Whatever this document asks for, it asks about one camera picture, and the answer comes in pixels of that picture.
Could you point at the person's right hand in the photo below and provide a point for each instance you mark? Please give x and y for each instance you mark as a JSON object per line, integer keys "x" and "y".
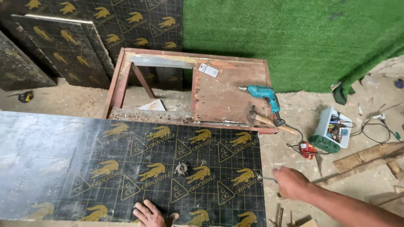
{"x": 293, "y": 184}

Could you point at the person's left hand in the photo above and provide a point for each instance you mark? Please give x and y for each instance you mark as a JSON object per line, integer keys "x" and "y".
{"x": 153, "y": 218}

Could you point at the person's right fingers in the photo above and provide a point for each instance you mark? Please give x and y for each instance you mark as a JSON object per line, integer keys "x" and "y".
{"x": 279, "y": 178}

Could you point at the large black printed plywood board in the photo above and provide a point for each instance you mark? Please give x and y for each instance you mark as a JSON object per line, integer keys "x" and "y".
{"x": 126, "y": 164}

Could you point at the red snack packet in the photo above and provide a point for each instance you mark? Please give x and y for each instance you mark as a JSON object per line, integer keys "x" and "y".
{"x": 307, "y": 150}

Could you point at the small wooden scraps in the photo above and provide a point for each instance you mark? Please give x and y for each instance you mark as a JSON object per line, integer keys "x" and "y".
{"x": 296, "y": 220}

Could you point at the grey metal rod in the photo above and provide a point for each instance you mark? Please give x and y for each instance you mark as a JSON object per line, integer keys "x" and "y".
{"x": 325, "y": 177}

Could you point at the green round cloth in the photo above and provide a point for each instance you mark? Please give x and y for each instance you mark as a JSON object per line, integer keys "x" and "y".
{"x": 324, "y": 144}

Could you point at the white plastic tool box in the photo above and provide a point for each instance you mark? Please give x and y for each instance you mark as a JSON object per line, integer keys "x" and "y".
{"x": 331, "y": 127}

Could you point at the teal electric drill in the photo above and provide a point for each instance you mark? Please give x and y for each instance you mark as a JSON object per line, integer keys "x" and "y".
{"x": 266, "y": 94}

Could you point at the long wooden plank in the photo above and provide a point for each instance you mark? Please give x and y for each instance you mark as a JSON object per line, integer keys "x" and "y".
{"x": 366, "y": 156}

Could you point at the red-brown wooden workbench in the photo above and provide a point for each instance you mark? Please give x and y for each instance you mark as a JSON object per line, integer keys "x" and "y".
{"x": 221, "y": 94}

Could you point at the dark green net cloth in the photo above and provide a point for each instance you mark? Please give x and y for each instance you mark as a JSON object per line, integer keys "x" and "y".
{"x": 341, "y": 94}

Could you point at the white plug adapter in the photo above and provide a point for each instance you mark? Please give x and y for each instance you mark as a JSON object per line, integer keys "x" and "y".
{"x": 378, "y": 117}

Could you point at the short wooden block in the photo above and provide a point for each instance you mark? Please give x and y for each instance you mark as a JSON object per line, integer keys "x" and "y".
{"x": 396, "y": 169}

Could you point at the white paper label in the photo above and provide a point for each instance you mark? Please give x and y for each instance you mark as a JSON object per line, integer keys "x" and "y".
{"x": 208, "y": 70}

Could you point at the green artificial turf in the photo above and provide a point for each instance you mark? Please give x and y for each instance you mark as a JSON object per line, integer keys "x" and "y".
{"x": 284, "y": 37}

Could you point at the white triangular offcut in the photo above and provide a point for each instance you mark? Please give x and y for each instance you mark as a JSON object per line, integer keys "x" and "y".
{"x": 153, "y": 106}

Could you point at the blue round object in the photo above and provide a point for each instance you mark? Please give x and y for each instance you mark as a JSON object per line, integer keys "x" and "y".
{"x": 399, "y": 84}

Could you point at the big black printed plywood sheet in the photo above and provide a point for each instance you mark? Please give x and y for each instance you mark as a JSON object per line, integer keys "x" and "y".
{"x": 139, "y": 22}

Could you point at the white-edged black plywood board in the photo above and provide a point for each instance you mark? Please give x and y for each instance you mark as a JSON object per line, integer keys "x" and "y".
{"x": 63, "y": 50}

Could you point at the yellow black tape measure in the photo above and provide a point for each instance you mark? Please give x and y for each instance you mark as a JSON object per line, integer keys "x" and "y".
{"x": 26, "y": 96}

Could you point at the dusty black plywood board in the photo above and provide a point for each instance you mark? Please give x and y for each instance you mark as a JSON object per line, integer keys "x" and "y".
{"x": 22, "y": 69}

